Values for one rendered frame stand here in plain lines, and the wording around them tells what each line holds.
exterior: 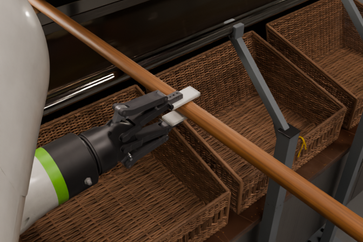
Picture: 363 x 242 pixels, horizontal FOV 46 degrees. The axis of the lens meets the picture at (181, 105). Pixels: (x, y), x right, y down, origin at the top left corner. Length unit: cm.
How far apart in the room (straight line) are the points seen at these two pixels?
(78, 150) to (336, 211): 38
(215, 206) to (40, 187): 71
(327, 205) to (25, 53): 52
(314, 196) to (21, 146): 51
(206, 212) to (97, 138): 61
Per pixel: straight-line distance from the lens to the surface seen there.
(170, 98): 76
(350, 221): 64
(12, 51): 20
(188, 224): 121
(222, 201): 127
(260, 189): 143
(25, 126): 20
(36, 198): 65
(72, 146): 67
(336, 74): 210
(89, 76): 134
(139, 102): 72
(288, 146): 115
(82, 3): 127
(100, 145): 69
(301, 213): 173
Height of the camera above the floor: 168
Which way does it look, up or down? 38 degrees down
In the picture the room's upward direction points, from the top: straight up
